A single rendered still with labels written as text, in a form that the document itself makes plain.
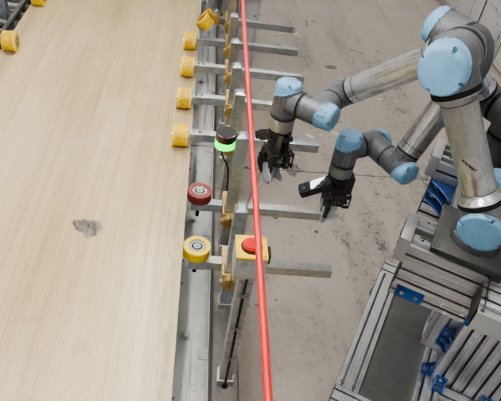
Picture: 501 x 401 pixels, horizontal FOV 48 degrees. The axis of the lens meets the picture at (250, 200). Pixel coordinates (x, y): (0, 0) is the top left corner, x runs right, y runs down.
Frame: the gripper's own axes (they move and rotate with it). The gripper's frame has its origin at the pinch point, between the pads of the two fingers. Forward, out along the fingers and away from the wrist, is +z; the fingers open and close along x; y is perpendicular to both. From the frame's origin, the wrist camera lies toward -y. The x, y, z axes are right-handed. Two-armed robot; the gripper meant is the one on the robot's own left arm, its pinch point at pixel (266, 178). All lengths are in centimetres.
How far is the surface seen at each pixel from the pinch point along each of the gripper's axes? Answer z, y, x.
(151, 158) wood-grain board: 7.4, -28.6, -29.4
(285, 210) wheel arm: 12.4, 2.8, 7.8
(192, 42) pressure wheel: -1, -100, 9
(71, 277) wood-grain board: 9, 17, -64
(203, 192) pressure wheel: 7.9, -7.3, -18.3
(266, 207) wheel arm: 12.3, -0.2, 2.1
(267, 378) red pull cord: -62, 101, -57
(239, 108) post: -13.2, -21.8, -2.2
